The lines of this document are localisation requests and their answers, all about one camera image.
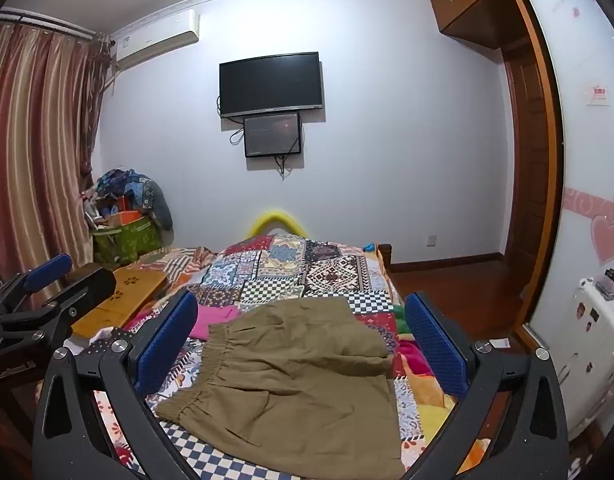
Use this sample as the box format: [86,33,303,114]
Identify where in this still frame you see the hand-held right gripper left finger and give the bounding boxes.
[32,290,208,480]

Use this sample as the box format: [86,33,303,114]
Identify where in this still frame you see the pink heart sticker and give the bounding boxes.
[562,187,614,267]

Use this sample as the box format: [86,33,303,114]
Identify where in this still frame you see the orange box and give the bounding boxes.
[104,210,149,229]

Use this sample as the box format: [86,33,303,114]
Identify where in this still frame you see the khaki pants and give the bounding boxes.
[154,296,407,480]

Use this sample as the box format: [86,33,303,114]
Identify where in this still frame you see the white air conditioner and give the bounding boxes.
[112,9,201,72]

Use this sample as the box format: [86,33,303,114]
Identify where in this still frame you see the curtain rail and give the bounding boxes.
[0,7,111,41]

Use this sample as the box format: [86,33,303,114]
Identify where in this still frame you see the yellow wooden lap desk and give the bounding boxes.
[71,265,169,339]

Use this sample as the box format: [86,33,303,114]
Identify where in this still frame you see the wooden bed footboard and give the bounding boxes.
[377,242,393,282]

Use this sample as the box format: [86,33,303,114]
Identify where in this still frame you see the white sliding wardrobe door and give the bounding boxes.
[507,0,614,363]

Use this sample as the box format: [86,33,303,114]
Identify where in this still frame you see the striped red beige curtain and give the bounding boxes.
[0,22,113,288]

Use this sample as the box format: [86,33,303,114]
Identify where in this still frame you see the brown wooden door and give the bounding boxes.
[502,39,548,273]

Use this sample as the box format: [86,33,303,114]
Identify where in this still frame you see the pile of clothes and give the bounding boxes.
[82,168,174,232]

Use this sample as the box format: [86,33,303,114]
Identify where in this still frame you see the small black wall monitor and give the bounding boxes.
[243,112,303,158]

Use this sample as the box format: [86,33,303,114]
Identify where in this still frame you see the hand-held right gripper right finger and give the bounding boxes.
[404,291,570,480]

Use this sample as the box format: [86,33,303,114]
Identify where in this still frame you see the pink folded cloth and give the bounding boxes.
[188,304,243,342]

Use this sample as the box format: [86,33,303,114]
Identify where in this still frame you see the pink label sticker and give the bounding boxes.
[584,82,610,106]

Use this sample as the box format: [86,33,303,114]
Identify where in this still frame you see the yellow hoop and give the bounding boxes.
[247,208,309,239]

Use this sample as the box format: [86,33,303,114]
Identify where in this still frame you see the black wall television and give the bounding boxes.
[219,51,323,119]

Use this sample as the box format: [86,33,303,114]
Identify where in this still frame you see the patchwork printed blanket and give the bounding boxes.
[62,235,492,480]

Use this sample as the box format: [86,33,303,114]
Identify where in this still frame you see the wooden overhead cabinet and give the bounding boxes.
[428,0,528,52]

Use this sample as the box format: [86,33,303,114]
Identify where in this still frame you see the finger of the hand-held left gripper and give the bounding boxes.
[34,265,117,332]
[0,253,73,312]

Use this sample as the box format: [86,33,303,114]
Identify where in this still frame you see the green storage bag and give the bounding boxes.
[92,217,163,266]

